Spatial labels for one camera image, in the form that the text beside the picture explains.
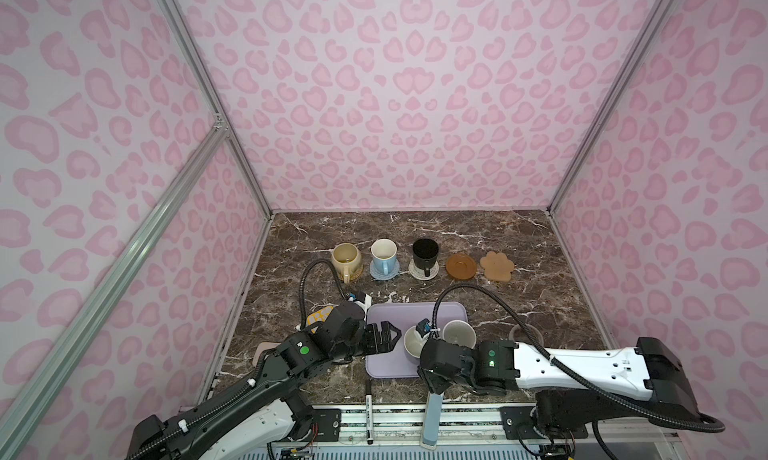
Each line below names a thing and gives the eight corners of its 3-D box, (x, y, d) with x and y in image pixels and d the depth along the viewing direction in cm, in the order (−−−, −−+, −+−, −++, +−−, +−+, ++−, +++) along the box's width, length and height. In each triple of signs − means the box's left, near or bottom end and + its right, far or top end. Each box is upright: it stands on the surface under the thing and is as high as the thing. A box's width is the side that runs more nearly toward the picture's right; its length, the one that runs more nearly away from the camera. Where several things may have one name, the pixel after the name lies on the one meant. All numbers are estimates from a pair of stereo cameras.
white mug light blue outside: (372, 285, 101) (370, 267, 93) (374, 257, 108) (372, 238, 100) (396, 285, 101) (396, 267, 92) (396, 257, 108) (396, 238, 100)
